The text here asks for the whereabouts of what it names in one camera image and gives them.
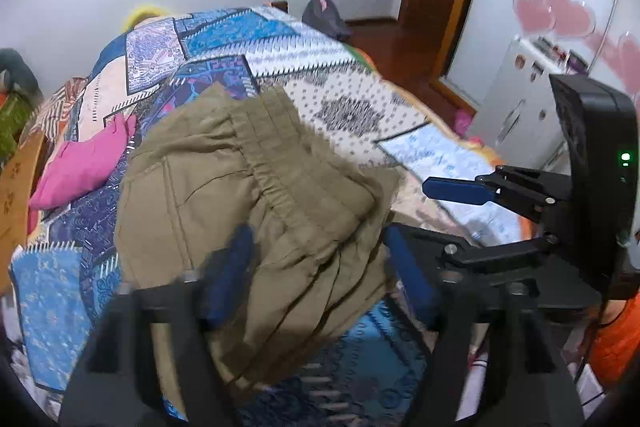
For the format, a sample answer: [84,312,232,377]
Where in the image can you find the olive green pants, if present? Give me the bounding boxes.
[114,86,399,397]

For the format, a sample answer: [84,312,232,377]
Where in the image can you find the white cabinet with stickers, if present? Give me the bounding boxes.
[468,36,583,169]

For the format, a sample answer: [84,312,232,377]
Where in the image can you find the patchwork bedspread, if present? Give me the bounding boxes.
[11,6,530,426]

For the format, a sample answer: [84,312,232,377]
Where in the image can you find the pink folded cloth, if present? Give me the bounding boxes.
[29,114,137,210]

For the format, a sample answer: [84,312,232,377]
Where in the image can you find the wooden lap table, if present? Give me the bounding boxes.
[0,131,48,293]

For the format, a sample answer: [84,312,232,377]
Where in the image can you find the green fabric bag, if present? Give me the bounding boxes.
[0,92,34,165]

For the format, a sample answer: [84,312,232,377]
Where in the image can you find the yellow plush item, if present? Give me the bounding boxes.
[122,5,170,32]

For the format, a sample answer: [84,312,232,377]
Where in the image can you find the grey backpack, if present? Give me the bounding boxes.
[302,0,352,42]

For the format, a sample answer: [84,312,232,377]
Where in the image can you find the grey plush toy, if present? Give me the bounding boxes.
[0,48,43,106]

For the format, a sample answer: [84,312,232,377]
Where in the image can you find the pink heart wall decal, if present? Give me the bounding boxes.
[512,0,639,92]

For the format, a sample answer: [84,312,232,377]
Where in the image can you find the wooden door frame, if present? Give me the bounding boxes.
[349,0,471,109]

